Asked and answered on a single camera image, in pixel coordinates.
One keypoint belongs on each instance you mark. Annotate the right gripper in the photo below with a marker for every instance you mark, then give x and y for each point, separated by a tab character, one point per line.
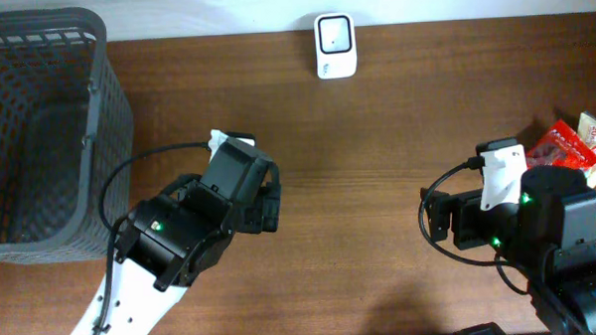
465	202

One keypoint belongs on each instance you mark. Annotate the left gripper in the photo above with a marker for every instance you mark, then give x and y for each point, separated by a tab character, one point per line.
262	209

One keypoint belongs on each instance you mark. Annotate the red candy bag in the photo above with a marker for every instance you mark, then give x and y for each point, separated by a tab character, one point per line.
561	146

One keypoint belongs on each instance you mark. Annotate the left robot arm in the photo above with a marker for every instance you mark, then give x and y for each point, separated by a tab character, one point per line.
158	250

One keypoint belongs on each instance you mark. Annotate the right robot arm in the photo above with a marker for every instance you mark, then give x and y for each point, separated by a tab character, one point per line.
547	232

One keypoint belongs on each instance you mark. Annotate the white barcode scanner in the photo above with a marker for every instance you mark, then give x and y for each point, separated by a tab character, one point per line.
336	47

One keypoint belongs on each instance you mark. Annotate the dark grey plastic basket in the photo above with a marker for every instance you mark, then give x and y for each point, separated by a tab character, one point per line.
65	124

